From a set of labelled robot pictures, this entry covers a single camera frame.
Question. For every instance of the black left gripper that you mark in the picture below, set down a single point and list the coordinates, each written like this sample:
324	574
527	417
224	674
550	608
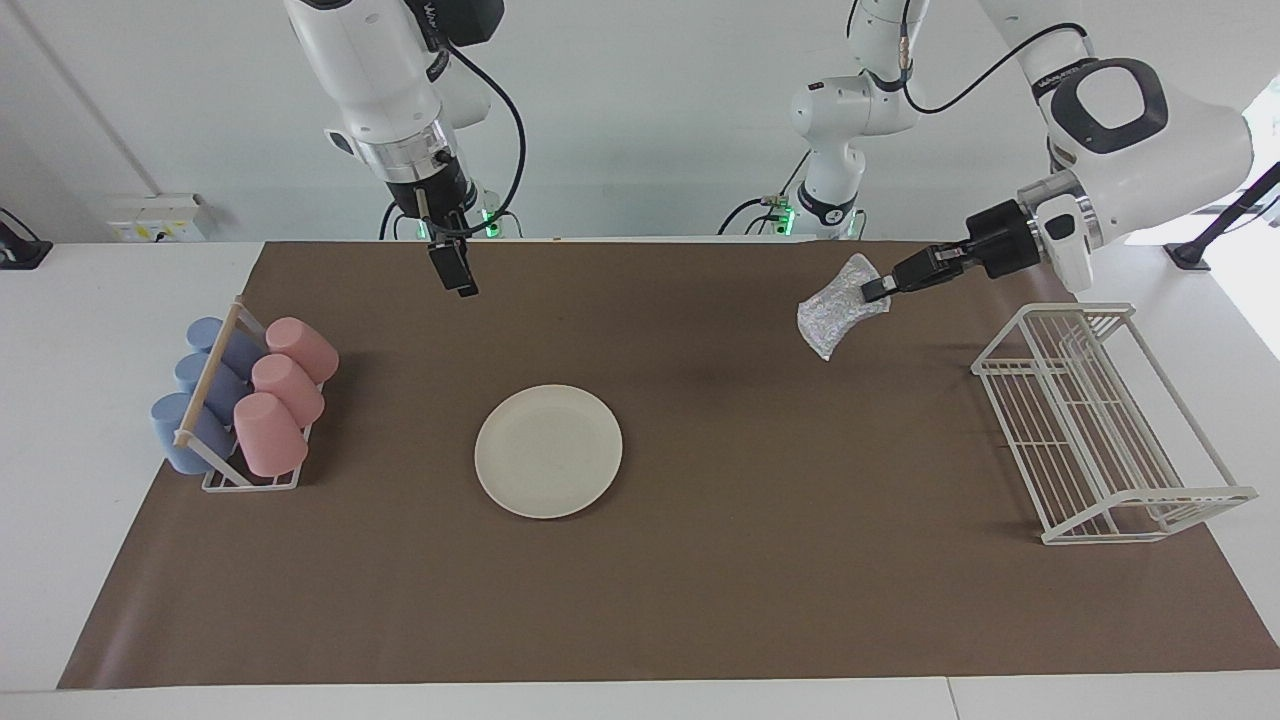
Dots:
1005	245

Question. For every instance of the clear plastic wrap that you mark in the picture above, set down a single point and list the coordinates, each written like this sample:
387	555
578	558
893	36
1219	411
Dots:
835	310

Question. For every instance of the pink cup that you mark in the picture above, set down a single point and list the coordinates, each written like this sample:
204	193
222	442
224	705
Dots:
288	388
268	435
303	348

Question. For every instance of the brown table mat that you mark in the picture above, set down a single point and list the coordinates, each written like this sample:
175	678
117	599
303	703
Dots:
700	600

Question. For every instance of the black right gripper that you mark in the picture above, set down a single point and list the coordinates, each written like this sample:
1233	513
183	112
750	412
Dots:
430	205

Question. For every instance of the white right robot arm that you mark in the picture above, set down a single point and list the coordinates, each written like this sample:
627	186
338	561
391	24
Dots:
370	70

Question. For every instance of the white wall socket box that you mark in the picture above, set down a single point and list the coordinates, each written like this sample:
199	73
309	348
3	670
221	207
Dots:
155	218

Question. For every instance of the black clamp stand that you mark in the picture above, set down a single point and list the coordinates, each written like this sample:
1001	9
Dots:
1225	215
22	250

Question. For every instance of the cream round plate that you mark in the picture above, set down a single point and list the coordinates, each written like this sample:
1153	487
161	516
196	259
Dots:
548	452

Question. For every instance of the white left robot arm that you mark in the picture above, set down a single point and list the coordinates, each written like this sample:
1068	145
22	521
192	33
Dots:
1180	150

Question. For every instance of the blue cup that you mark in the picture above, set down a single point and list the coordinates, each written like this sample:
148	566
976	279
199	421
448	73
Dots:
195	378
178	435
205	332

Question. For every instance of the white cup holder rack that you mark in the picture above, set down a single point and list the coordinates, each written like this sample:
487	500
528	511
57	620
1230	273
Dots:
215	370

